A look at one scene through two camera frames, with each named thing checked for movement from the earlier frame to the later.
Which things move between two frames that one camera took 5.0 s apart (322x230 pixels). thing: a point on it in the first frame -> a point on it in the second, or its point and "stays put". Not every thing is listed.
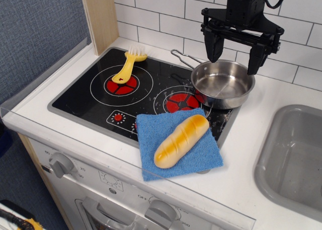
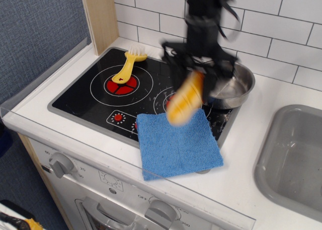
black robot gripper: (243, 19) -> (202, 40)
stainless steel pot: (224, 84) stays put
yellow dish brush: (136, 53) stays put
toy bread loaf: (181, 142) -> (187, 99)
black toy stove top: (84, 93) stays put
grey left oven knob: (60, 164) stays put
